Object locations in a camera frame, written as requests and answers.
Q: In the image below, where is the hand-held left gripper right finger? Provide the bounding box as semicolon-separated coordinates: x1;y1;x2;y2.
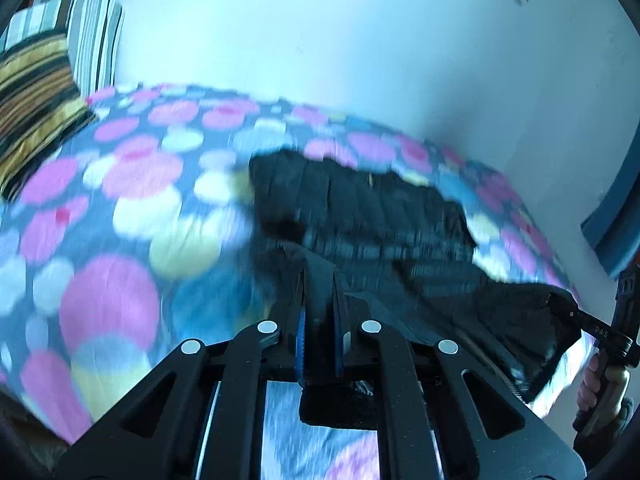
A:
331;269;587;480

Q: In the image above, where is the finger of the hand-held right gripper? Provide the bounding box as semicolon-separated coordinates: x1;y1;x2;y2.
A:
545;291;632;358

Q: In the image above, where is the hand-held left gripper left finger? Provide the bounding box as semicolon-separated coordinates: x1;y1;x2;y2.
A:
57;267;308;480

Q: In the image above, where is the black puffer jacket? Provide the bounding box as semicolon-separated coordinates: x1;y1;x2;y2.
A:
248;150;583;431

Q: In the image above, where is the person's right hand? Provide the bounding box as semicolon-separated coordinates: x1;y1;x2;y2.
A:
575;349;635;433

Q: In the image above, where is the blue curtain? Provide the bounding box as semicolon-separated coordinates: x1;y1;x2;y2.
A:
580;125;640;277

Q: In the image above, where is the dotted bed sheet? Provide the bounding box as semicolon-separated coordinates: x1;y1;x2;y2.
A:
0;82;598;480

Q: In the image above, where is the striped brown pillow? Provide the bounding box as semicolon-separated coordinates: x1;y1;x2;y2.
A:
0;35;97;202

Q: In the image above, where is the striped headboard cushion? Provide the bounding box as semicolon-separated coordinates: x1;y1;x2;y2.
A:
0;0;124;92

